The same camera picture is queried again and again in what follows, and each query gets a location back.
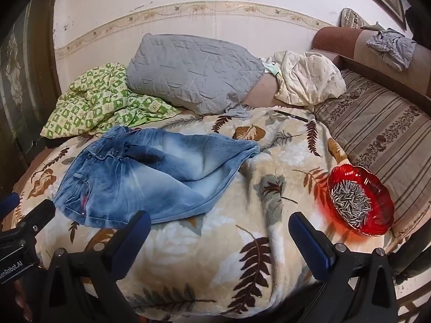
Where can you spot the black pen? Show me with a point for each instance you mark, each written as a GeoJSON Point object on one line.
{"type": "Point", "coordinates": [291, 114]}

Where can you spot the pink bolster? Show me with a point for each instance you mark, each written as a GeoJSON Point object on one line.
{"type": "Point", "coordinates": [266, 91]}

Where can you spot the red glass bowl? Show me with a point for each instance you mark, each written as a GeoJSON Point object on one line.
{"type": "Point", "coordinates": [382, 215]}

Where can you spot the grey quilted pillow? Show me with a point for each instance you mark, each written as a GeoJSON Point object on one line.
{"type": "Point", "coordinates": [192, 70]}

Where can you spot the cream patterned cloth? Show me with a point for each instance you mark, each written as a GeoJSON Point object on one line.
{"type": "Point", "coordinates": [309, 77]}

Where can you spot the sunflower seeds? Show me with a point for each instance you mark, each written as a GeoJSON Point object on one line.
{"type": "Point", "coordinates": [352, 202]}

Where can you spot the green checked quilt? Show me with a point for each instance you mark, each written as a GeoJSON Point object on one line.
{"type": "Point", "coordinates": [101, 104]}

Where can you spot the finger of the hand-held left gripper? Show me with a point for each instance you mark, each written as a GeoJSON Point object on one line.
{"type": "Point", "coordinates": [35, 215]}
{"type": "Point", "coordinates": [8, 202]}

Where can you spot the brown sofa backrest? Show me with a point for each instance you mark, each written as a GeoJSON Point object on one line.
{"type": "Point", "coordinates": [340, 40]}

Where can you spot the crumpled grey cloth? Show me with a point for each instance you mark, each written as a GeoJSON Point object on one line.
{"type": "Point", "coordinates": [390, 48]}

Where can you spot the striped sofa cover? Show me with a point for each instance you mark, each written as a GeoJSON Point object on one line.
{"type": "Point", "coordinates": [380, 124]}

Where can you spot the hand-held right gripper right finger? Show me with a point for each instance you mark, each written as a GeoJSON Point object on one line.
{"type": "Point", "coordinates": [306, 239]}

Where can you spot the blue denim pants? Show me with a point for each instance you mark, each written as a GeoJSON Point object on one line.
{"type": "Point", "coordinates": [151, 175]}

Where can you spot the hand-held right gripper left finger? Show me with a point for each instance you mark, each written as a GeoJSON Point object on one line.
{"type": "Point", "coordinates": [134, 232]}

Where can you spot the leaf print blanket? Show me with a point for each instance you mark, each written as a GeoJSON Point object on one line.
{"type": "Point", "coordinates": [219, 242]}

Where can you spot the striped cushion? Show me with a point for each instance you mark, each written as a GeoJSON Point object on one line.
{"type": "Point", "coordinates": [352, 18]}

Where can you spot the light blue cloth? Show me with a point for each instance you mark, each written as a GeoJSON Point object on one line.
{"type": "Point", "coordinates": [272, 69]}

